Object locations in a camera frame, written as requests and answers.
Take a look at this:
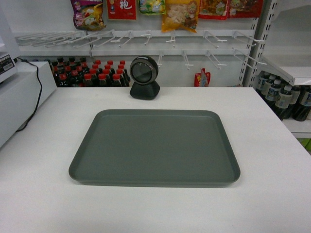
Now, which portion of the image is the grey-green rectangular tray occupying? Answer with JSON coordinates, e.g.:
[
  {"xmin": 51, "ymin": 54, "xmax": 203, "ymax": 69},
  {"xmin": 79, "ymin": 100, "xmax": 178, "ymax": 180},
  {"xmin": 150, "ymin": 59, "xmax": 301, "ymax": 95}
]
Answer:
[{"xmin": 69, "ymin": 109, "xmax": 241, "ymax": 187}]

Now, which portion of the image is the white checkout counter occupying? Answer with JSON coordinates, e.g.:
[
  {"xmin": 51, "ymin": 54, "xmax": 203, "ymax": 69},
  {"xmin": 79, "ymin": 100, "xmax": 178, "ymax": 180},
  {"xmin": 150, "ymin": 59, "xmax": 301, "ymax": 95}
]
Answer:
[{"xmin": 0, "ymin": 87, "xmax": 311, "ymax": 233}]

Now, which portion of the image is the black round barcode scanner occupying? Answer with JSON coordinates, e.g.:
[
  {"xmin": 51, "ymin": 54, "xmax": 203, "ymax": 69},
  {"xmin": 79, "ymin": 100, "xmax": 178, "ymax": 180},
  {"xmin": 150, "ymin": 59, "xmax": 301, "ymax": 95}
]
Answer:
[{"xmin": 130, "ymin": 55, "xmax": 160, "ymax": 100}]

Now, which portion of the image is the red snack pouch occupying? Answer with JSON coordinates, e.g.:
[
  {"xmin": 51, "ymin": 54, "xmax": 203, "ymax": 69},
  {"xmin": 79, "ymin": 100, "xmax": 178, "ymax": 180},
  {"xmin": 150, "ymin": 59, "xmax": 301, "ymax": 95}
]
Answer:
[{"xmin": 194, "ymin": 68, "xmax": 211, "ymax": 87}]

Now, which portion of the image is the white peg hook rack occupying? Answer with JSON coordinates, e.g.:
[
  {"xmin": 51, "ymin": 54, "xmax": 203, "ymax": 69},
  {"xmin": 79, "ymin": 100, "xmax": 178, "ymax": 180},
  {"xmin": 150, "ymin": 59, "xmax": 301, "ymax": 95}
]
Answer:
[{"xmin": 15, "ymin": 29, "xmax": 265, "ymax": 69}]

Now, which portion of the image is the yellow snack bag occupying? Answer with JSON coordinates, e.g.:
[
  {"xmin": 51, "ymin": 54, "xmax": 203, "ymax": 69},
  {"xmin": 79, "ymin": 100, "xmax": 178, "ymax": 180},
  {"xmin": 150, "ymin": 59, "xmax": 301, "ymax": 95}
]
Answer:
[{"xmin": 161, "ymin": 0, "xmax": 200, "ymax": 33}]

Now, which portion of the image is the red hanging packet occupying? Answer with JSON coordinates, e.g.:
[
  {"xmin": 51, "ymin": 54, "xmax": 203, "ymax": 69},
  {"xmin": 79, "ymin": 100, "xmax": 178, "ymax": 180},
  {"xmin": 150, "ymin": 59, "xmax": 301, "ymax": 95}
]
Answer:
[{"xmin": 106, "ymin": 0, "xmax": 136, "ymax": 20}]

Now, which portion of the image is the purple snack bag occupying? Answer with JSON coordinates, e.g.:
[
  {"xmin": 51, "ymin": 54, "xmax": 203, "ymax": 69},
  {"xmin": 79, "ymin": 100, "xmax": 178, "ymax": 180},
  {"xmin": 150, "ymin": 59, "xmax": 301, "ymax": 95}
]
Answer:
[{"xmin": 70, "ymin": 0, "xmax": 106, "ymax": 31}]

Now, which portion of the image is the white cash drawer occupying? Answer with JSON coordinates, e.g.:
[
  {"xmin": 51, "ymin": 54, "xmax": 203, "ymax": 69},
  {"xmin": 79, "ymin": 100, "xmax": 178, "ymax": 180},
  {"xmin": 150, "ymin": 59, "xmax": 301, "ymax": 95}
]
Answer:
[{"xmin": 0, "ymin": 62, "xmax": 56, "ymax": 146}]

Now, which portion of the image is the white metal shelf unit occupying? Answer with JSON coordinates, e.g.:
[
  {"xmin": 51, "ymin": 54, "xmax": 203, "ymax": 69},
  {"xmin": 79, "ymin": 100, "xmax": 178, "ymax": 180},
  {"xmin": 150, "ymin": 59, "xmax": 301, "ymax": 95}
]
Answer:
[{"xmin": 239, "ymin": 0, "xmax": 311, "ymax": 139}]

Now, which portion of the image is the black power cable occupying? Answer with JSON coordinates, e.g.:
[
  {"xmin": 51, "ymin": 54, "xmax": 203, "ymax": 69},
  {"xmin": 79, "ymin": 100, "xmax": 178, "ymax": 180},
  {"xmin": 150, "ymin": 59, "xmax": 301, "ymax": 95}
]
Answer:
[{"xmin": 14, "ymin": 57, "xmax": 43, "ymax": 133}]

